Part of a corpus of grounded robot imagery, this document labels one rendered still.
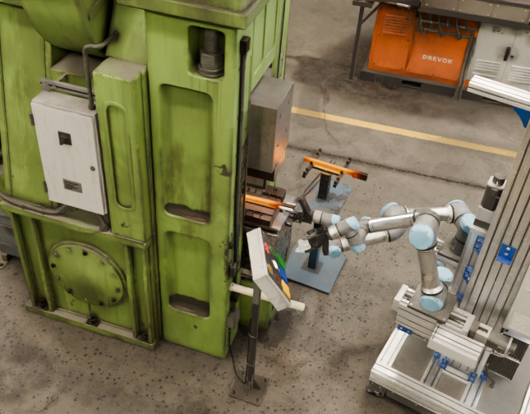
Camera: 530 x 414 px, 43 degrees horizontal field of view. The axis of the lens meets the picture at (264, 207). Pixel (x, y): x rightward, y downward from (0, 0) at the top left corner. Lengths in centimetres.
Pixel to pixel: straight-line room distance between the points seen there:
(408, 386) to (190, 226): 162
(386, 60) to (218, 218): 409
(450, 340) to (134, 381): 192
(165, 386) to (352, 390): 116
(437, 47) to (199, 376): 428
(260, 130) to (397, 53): 393
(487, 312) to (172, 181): 187
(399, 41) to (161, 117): 420
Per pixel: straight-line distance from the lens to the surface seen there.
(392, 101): 704
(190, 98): 325
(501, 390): 437
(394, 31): 710
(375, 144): 634
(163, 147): 344
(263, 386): 429
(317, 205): 445
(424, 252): 338
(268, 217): 389
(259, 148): 351
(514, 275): 371
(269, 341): 451
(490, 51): 715
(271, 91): 349
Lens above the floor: 355
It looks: 41 degrees down
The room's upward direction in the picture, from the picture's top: 4 degrees clockwise
